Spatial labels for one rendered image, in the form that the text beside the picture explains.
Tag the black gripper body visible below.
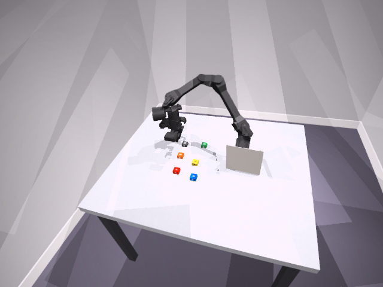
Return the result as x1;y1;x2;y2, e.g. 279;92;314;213
164;117;187;142

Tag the red block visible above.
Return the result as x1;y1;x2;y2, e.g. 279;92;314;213
173;167;180;175

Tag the blue block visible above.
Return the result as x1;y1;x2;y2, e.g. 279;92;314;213
190;173;197;181

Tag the yellow block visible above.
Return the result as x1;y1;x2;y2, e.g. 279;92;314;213
191;159;199;166

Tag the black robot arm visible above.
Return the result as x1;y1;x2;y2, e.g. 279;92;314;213
152;74;253;149

